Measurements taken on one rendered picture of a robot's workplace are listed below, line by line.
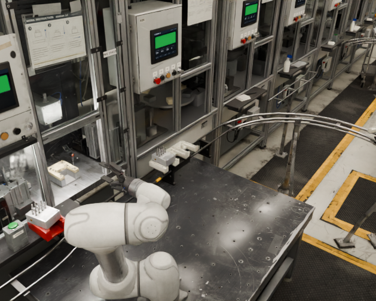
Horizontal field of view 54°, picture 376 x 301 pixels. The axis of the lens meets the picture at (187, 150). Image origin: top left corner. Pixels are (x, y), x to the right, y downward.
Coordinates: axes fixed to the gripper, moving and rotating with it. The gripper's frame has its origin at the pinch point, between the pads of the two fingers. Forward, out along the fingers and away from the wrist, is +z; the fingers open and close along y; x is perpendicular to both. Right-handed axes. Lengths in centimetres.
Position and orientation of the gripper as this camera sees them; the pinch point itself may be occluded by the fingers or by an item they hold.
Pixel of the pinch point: (104, 171)
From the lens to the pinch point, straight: 196.1
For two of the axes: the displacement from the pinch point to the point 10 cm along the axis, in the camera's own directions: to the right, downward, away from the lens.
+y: 0.2, -8.5, -5.2
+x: -6.0, 4.1, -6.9
